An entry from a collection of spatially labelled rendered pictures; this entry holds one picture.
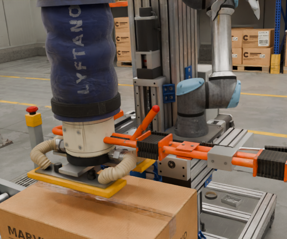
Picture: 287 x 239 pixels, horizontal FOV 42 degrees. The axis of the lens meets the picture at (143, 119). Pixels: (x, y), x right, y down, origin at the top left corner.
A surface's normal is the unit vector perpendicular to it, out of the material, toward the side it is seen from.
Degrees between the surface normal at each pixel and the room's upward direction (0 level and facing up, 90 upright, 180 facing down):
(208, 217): 0
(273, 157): 1
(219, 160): 90
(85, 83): 74
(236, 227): 0
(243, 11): 90
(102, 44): 68
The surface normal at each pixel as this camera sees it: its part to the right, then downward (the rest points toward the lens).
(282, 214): -0.06, -0.95
